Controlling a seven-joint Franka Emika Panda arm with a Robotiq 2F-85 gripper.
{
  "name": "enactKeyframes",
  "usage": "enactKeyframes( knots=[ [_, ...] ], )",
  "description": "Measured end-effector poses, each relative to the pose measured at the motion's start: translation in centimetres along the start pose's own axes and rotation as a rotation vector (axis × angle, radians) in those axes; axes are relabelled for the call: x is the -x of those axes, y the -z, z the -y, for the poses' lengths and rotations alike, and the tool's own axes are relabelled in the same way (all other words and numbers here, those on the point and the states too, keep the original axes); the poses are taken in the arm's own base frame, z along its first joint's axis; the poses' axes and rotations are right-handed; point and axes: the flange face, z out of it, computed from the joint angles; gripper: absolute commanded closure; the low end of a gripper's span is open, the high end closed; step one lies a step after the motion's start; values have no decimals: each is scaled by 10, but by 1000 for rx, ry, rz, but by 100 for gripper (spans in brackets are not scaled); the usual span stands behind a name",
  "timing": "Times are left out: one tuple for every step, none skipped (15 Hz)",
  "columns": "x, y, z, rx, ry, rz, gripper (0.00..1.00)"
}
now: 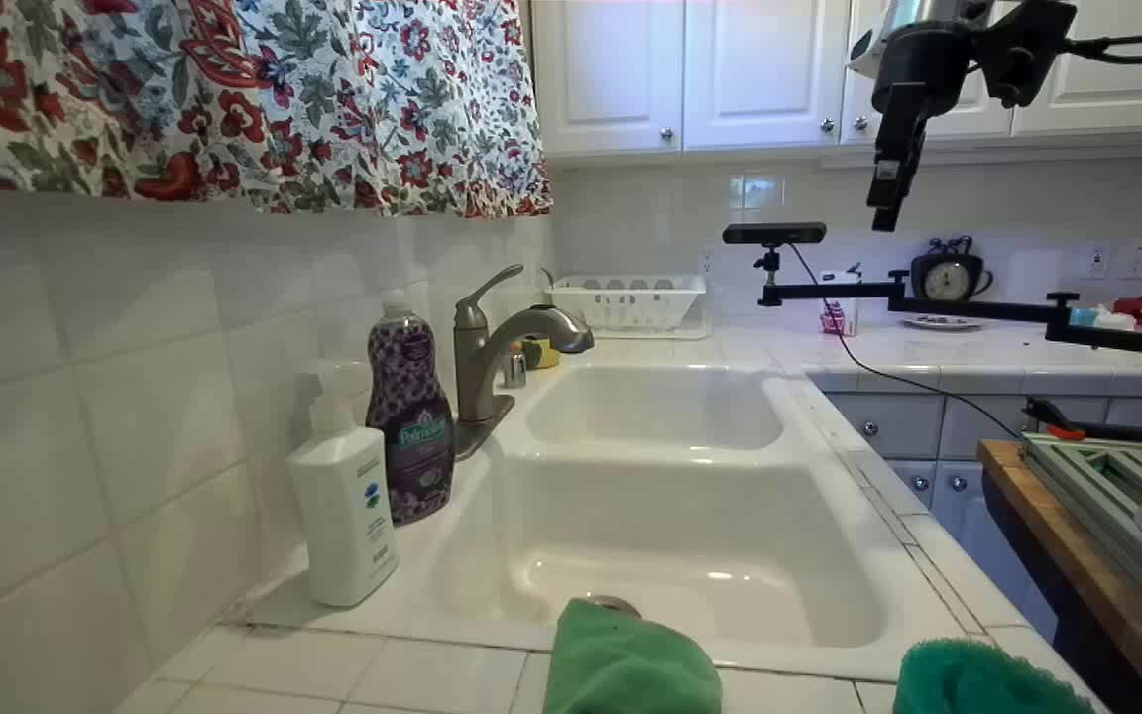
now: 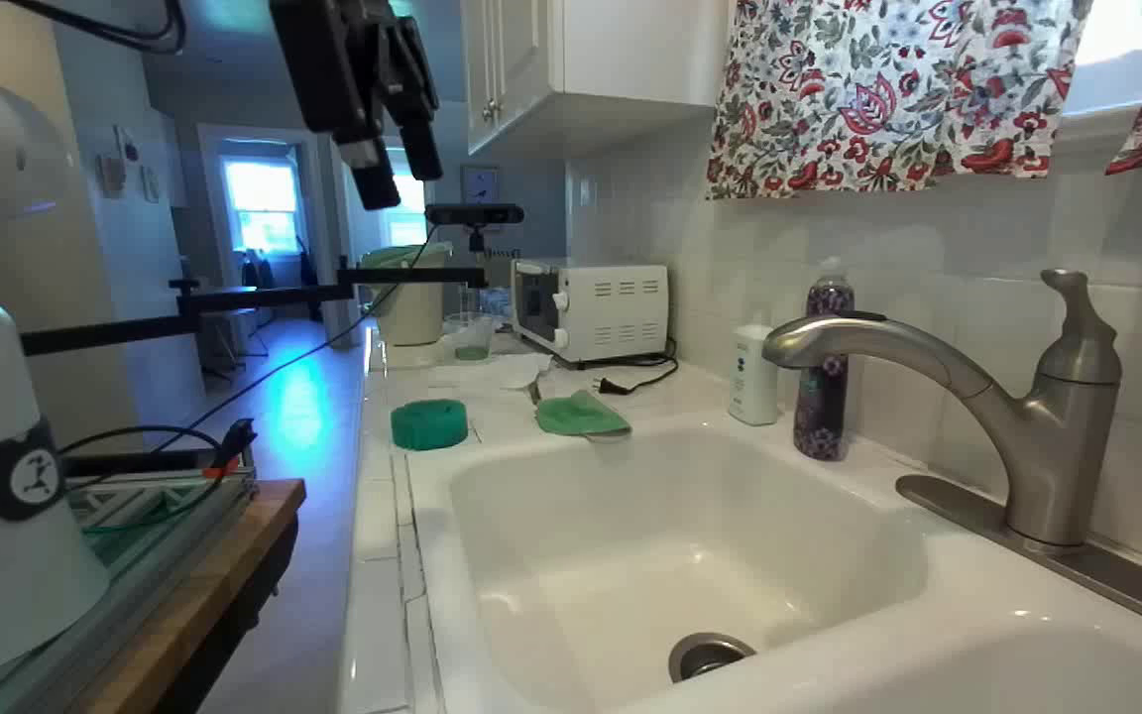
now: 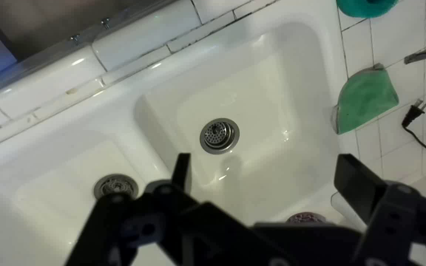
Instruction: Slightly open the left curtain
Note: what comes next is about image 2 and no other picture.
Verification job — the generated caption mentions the black stereo camera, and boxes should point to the black stereo camera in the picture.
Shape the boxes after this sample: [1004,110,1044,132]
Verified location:
[422,199,531,232]

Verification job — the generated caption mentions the kitchen window frame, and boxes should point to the kitchen window frame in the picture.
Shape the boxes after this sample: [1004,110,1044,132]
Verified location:
[1059,0,1142,129]

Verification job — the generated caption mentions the purple dish soap bottle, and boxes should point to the purple dish soap bottle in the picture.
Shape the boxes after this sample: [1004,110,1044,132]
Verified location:
[790,253,860,465]

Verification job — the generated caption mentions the black and red cables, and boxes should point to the black and red cables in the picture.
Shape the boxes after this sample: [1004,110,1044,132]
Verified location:
[57,417,262,494]

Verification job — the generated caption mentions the white bucket with green rim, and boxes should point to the white bucket with green rim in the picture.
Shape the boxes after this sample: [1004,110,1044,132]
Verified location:
[354,241,459,352]

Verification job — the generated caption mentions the white wall cabinet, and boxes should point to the white wall cabinet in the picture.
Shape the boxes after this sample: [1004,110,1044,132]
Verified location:
[457,0,736,159]

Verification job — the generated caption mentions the white toaster oven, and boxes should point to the white toaster oven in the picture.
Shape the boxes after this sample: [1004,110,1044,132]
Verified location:
[504,258,675,370]

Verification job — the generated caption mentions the green cloth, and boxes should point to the green cloth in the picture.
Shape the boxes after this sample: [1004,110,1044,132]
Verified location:
[531,384,634,444]

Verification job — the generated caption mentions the clear plastic cup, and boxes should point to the clear plastic cup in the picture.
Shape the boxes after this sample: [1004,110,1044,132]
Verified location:
[440,305,504,367]

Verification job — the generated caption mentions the teal cloth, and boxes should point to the teal cloth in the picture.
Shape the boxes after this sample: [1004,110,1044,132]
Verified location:
[389,399,473,455]

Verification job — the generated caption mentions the metal sink drain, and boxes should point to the metal sink drain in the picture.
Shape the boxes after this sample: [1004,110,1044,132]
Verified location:
[662,629,763,688]

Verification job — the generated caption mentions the wooden table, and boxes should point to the wooden table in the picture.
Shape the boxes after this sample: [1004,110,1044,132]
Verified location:
[70,478,315,714]

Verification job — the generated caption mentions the white double sink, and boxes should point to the white double sink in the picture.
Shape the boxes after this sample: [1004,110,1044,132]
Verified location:
[402,408,1142,714]

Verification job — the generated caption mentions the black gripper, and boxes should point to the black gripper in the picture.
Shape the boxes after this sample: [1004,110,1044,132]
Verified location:
[267,0,448,214]

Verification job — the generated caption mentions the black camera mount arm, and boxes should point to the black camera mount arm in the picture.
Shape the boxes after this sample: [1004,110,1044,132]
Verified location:
[14,227,492,360]

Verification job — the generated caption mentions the black toaster power cable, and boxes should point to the black toaster power cable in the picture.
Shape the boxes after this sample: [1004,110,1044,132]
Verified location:
[522,348,683,405]

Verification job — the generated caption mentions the bright hallway window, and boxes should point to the bright hallway window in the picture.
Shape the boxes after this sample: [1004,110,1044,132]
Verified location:
[217,155,307,261]

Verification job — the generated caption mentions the white soap pump bottle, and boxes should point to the white soap pump bottle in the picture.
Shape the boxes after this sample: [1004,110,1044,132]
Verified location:
[727,315,786,434]

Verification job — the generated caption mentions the black overhead cable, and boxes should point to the black overhead cable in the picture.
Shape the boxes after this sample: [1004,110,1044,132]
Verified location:
[12,0,189,59]

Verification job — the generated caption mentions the brushed steel faucet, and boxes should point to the brushed steel faucet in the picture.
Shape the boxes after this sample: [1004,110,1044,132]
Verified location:
[763,265,1142,647]

